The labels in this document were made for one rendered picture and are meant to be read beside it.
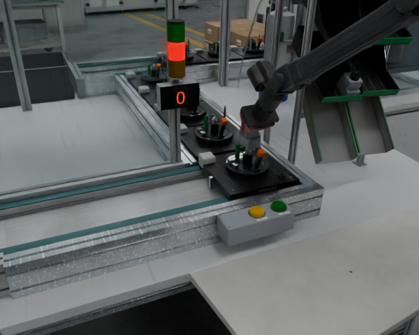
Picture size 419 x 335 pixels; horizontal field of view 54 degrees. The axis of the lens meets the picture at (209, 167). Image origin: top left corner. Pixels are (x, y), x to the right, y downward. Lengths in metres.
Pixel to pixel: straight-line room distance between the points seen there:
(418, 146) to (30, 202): 2.13
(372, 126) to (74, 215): 1.02
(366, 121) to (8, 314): 1.21
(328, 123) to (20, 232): 0.99
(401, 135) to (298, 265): 1.53
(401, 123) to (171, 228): 1.69
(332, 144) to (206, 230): 0.53
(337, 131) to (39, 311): 1.02
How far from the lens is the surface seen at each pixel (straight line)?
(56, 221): 1.25
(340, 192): 1.50
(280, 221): 1.17
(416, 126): 2.61
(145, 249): 1.11
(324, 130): 1.42
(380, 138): 1.54
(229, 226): 1.09
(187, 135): 1.55
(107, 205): 1.27
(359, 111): 1.54
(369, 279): 1.18
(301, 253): 1.20
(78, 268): 1.10
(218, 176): 1.29
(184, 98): 1.25
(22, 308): 1.10
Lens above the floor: 1.62
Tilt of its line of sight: 29 degrees down
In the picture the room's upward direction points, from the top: 1 degrees clockwise
